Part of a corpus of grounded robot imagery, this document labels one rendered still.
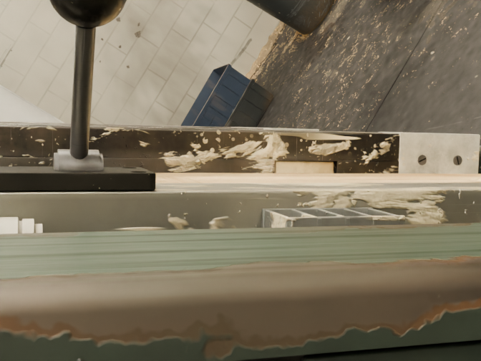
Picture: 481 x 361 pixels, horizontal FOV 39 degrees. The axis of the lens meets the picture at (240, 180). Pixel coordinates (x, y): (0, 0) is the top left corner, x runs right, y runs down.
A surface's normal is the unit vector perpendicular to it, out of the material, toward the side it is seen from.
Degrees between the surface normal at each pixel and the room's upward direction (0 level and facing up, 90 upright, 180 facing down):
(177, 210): 90
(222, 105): 90
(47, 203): 90
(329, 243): 60
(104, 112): 90
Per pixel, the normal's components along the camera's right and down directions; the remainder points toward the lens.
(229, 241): 0.03, -1.00
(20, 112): 0.29, 0.12
